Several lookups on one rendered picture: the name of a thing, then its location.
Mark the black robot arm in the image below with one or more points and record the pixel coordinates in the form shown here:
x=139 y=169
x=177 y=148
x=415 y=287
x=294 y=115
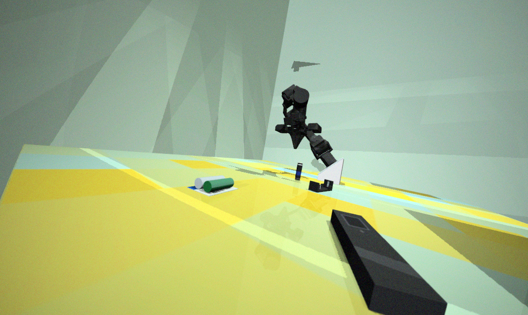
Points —
x=298 y=97

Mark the black cylindrical battery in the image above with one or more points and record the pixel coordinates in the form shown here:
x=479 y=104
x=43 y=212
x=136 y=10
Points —
x=298 y=171

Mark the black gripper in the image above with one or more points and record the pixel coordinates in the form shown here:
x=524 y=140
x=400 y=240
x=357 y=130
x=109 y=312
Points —
x=298 y=131

